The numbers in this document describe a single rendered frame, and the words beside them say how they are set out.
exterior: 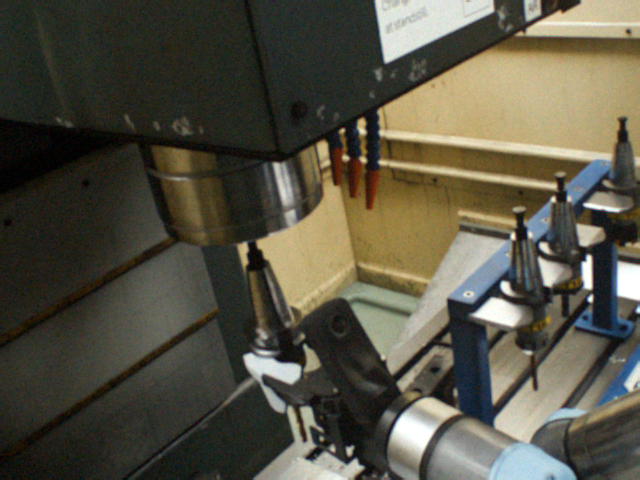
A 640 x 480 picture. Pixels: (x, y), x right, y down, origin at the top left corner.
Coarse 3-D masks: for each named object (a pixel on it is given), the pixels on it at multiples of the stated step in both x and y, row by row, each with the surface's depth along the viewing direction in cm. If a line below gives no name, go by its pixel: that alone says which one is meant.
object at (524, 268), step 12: (516, 240) 89; (528, 240) 89; (516, 252) 90; (528, 252) 89; (516, 264) 90; (528, 264) 90; (516, 276) 91; (528, 276) 90; (540, 276) 91; (516, 288) 91; (528, 288) 91; (540, 288) 91
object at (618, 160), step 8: (616, 144) 110; (624, 144) 109; (632, 144) 110; (616, 152) 111; (624, 152) 110; (632, 152) 110; (616, 160) 111; (624, 160) 110; (632, 160) 110; (616, 168) 111; (624, 168) 111; (632, 168) 111; (616, 176) 112; (624, 176) 111; (632, 176) 111; (616, 184) 112; (624, 184) 111; (632, 184) 111
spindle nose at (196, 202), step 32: (160, 160) 64; (192, 160) 62; (224, 160) 62; (288, 160) 64; (160, 192) 66; (192, 192) 64; (224, 192) 63; (256, 192) 64; (288, 192) 65; (320, 192) 70; (192, 224) 65; (224, 224) 65; (256, 224) 65; (288, 224) 66
